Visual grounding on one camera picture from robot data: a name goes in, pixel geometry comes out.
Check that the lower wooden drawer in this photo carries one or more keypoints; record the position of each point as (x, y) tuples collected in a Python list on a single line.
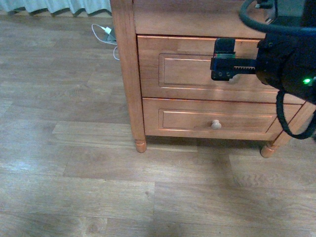
[(191, 118)]

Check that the white floor charger plug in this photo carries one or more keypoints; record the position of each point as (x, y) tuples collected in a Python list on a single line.
[(107, 30)]

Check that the upper wooden drawer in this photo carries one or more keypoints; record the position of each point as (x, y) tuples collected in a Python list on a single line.
[(179, 68)]

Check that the lower round drawer knob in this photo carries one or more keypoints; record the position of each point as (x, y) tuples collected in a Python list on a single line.
[(215, 125)]

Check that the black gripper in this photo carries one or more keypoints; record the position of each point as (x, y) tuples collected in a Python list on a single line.
[(286, 56)]

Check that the wooden drawer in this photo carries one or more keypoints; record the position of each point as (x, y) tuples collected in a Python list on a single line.
[(191, 118), (179, 68)]

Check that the open metal floor socket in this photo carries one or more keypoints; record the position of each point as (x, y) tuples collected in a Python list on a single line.
[(110, 38)]

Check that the light teal curtain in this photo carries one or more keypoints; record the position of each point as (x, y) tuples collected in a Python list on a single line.
[(90, 6)]

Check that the light wooden nightstand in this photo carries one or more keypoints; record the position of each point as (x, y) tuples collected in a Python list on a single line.
[(177, 18)]

